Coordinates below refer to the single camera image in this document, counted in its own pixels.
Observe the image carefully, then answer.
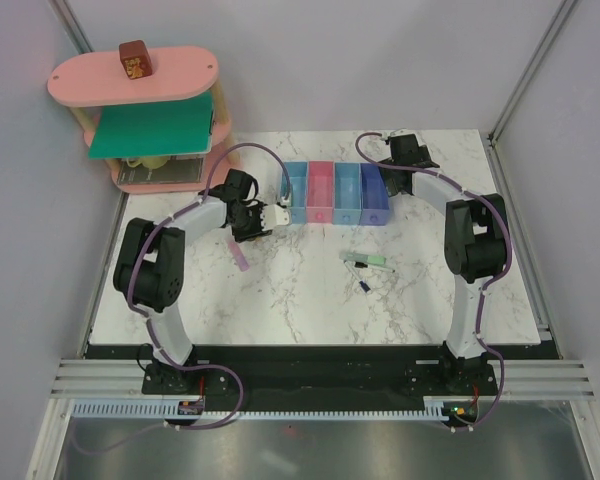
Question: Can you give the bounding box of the sky blue drawer bin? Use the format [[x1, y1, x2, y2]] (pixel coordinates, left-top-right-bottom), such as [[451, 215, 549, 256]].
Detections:
[[333, 162, 362, 225]]

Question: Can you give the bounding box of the light blue drawer bin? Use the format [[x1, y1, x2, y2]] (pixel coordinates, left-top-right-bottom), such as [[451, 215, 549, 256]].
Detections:
[[280, 161, 308, 225]]

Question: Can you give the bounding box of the pink drawer bin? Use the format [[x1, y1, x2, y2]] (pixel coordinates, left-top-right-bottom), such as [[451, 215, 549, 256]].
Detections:
[[306, 161, 334, 224]]

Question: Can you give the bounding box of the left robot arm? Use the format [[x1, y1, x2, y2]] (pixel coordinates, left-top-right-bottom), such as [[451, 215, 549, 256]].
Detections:
[[113, 169, 269, 395]]

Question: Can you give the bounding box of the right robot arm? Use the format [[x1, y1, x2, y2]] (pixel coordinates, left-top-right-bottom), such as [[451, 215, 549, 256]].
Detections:
[[381, 131, 512, 394]]

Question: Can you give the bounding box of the pink eraser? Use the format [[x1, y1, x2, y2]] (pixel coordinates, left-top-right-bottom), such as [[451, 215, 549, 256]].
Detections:
[[226, 238, 250, 272]]

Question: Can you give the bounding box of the black book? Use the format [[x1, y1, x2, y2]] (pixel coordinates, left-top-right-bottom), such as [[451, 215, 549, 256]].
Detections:
[[117, 155, 205, 185]]

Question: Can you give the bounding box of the blue capped marker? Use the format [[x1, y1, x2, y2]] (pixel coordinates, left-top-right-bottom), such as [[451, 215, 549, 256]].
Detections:
[[344, 261, 371, 293]]

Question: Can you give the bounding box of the green folder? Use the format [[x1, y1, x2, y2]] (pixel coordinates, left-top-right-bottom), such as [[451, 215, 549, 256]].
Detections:
[[88, 92, 213, 159]]

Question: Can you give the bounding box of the yellow mug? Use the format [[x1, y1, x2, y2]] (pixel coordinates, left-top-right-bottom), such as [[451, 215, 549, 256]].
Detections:
[[124, 155, 171, 170]]

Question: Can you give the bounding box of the brown cube toy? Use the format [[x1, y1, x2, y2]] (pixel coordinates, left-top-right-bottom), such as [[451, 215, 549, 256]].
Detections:
[[118, 40, 153, 80]]

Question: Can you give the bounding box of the pink wooden shelf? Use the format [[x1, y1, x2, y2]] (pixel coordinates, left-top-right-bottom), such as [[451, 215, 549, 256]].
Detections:
[[47, 45, 241, 195]]

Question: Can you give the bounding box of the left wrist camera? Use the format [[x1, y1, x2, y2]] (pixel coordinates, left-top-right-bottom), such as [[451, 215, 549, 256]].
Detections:
[[260, 204, 291, 231]]

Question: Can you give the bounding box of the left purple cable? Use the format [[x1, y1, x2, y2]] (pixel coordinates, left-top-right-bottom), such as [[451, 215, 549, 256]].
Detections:
[[72, 143, 294, 455]]

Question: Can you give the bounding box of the purple cable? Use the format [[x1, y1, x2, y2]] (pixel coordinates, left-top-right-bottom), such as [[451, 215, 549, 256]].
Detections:
[[354, 130, 514, 434], [72, 143, 294, 455]]

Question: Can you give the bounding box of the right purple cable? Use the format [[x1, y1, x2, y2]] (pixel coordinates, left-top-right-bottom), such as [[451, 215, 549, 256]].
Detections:
[[354, 130, 514, 434]]

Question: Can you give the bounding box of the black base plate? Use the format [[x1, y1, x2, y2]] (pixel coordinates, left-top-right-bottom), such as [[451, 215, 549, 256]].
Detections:
[[129, 343, 496, 399]]

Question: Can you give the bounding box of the white cable duct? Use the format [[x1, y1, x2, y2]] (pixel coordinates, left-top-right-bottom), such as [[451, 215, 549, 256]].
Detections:
[[71, 392, 452, 421]]

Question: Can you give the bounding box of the aluminium frame rail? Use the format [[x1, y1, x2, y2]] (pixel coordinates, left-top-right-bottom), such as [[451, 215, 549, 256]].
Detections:
[[51, 360, 594, 408]]

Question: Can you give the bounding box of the right aluminium post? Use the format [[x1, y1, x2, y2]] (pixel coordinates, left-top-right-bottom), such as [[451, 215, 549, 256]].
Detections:
[[487, 0, 580, 146]]

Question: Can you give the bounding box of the aluminium post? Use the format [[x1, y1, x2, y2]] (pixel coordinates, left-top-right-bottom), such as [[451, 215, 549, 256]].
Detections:
[[487, 0, 580, 146], [49, 0, 93, 54]]

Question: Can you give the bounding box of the left aluminium post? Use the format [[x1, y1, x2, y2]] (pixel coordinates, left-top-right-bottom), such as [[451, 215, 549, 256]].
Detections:
[[49, 0, 93, 54]]

